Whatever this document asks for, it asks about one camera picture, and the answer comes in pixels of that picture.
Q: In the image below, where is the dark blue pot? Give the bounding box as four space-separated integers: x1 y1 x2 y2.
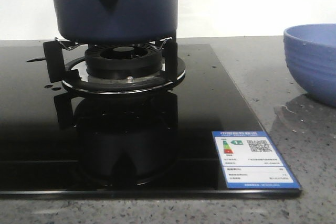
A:
53 0 178 44

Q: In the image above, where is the light blue ribbed bowl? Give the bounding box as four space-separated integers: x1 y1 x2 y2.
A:
283 24 335 106

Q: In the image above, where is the black pot support grate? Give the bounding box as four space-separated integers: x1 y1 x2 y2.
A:
43 37 179 84

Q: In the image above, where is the black gas burner head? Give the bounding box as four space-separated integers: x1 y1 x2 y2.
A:
85 45 163 79

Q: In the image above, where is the blue energy label sticker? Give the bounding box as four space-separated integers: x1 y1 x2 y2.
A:
212 131 300 189

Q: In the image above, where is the black glass gas cooktop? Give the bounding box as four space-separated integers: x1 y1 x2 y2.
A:
1 45 302 199

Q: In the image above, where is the round burner base ring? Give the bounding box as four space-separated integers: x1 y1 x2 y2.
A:
61 56 187 94

